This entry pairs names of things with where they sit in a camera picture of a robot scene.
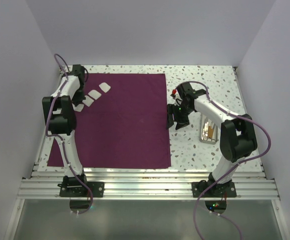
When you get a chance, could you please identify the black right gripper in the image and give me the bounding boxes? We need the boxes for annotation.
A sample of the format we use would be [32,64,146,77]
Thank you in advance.
[166,103,194,130]

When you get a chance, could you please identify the white gauze pad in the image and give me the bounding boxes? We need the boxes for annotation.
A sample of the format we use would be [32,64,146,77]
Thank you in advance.
[82,95,94,107]
[99,82,111,93]
[88,89,102,100]
[73,104,84,112]

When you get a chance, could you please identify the steel forceps scissors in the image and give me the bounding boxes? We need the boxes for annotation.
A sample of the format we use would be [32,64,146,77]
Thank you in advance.
[202,118,209,141]

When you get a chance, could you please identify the steel instrument tray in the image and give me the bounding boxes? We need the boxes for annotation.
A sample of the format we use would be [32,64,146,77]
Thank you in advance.
[199,114,219,145]

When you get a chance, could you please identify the purple cloth mat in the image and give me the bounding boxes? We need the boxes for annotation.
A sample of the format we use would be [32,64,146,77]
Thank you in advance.
[46,72,172,170]

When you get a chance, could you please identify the orange bandage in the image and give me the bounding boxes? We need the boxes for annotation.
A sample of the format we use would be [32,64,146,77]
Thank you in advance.
[208,126,214,139]

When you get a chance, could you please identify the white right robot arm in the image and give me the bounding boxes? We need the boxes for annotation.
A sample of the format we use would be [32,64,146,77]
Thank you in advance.
[166,82,258,196]

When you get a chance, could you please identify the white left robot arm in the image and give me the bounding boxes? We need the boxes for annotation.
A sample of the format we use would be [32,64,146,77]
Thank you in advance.
[42,64,89,197]

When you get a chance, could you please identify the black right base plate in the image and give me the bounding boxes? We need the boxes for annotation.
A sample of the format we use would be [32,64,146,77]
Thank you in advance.
[191,180,237,198]

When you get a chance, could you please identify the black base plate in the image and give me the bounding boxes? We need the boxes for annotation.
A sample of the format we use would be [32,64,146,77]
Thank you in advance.
[57,174,104,198]
[191,180,237,198]

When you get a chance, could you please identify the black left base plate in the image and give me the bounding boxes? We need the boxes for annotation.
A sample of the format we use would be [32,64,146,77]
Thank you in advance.
[57,174,104,198]

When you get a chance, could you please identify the aluminium rail frame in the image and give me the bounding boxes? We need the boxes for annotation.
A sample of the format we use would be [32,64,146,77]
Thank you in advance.
[3,65,285,240]

